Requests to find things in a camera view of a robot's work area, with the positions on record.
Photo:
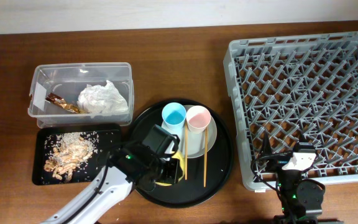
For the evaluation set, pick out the grey dishwasher rack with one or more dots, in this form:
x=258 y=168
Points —
x=292 y=86

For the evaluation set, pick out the left wooden chopstick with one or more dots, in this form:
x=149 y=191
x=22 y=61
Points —
x=186 y=150

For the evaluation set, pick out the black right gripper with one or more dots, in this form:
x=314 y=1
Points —
x=276 y=161

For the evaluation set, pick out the gold foil wrapper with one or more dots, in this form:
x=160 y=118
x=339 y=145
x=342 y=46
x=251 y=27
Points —
x=59 y=101

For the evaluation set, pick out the blue cup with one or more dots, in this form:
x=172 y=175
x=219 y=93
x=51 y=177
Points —
x=173 y=115

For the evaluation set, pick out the right wooden chopstick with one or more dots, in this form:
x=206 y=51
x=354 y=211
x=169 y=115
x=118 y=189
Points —
x=205 y=156

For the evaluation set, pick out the round black tray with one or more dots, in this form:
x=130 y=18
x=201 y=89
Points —
x=201 y=184

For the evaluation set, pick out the white napkin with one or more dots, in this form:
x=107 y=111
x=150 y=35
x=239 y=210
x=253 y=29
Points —
x=102 y=99

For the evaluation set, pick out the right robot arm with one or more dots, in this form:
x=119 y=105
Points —
x=301 y=198

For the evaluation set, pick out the wooden chopstick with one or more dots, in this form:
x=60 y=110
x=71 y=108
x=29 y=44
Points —
x=186 y=150
x=205 y=156

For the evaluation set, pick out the clear plastic bin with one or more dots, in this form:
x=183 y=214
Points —
x=67 y=80

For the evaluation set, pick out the black rectangular tray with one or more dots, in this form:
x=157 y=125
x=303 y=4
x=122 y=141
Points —
x=109 y=134

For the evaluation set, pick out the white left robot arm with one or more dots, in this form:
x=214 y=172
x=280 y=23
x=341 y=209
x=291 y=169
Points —
x=105 y=191

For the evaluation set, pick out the pink cup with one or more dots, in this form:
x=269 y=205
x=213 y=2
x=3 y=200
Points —
x=198 y=118

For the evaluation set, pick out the yellow bowl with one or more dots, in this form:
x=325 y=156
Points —
x=173 y=170

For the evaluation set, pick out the food scraps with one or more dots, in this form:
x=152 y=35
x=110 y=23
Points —
x=69 y=154

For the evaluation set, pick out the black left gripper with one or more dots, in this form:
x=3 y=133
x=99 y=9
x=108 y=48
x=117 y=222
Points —
x=173 y=173

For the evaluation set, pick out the grey plate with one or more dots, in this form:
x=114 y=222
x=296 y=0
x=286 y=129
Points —
x=195 y=141

